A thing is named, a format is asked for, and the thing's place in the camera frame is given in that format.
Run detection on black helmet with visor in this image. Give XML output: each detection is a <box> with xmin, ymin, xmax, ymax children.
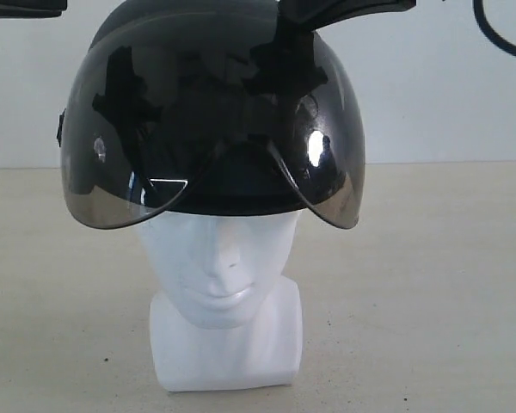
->
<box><xmin>57</xmin><ymin>1</ymin><xmax>366</xmax><ymax>229</ymax></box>

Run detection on white mannequin head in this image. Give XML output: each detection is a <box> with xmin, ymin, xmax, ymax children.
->
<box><xmin>137</xmin><ymin>212</ymin><xmax>303</xmax><ymax>392</ymax></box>

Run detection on black cable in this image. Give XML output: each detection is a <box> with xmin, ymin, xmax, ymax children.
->
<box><xmin>472</xmin><ymin>0</ymin><xmax>516</xmax><ymax>61</ymax></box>

